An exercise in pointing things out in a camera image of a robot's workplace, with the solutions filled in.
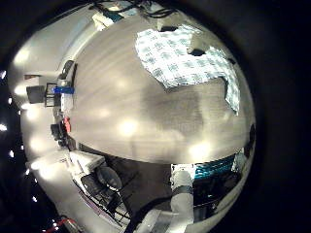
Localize black monitor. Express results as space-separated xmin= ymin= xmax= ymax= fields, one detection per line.
xmin=26 ymin=84 xmax=47 ymax=105

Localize white cabinet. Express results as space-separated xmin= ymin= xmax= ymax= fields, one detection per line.
xmin=68 ymin=150 xmax=106 ymax=173

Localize white blue checked shirt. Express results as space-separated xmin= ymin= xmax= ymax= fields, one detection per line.
xmin=134 ymin=23 xmax=241 ymax=117

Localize black cable bundle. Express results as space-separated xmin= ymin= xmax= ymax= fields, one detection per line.
xmin=139 ymin=4 xmax=178 ymax=19

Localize small red object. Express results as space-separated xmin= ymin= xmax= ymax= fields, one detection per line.
xmin=63 ymin=116 xmax=72 ymax=133

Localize teal ribbed box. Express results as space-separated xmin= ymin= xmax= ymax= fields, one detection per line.
xmin=193 ymin=154 xmax=236 ymax=181

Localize black metal frame stand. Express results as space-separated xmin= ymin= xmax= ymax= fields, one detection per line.
xmin=45 ymin=82 xmax=59 ymax=108

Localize white teal box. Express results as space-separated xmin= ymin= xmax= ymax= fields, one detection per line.
xmin=91 ymin=11 xmax=124 ymax=31

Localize red cable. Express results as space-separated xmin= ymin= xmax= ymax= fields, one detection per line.
xmin=41 ymin=216 xmax=80 ymax=233

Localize black device cluster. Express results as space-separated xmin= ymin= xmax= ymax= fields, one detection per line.
xmin=50 ymin=122 xmax=78 ymax=150

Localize black curved mount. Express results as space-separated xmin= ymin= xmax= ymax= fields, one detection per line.
xmin=59 ymin=59 xmax=78 ymax=81

